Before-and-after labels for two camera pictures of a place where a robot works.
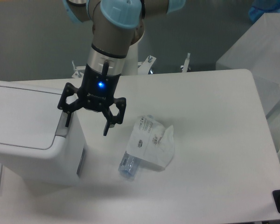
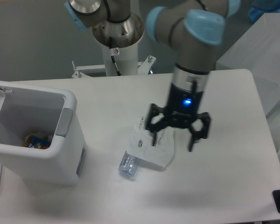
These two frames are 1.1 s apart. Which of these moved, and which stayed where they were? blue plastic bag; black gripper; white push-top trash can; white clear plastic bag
Moved: white push-top trash can; black gripper
Stayed: white clear plastic bag; blue plastic bag
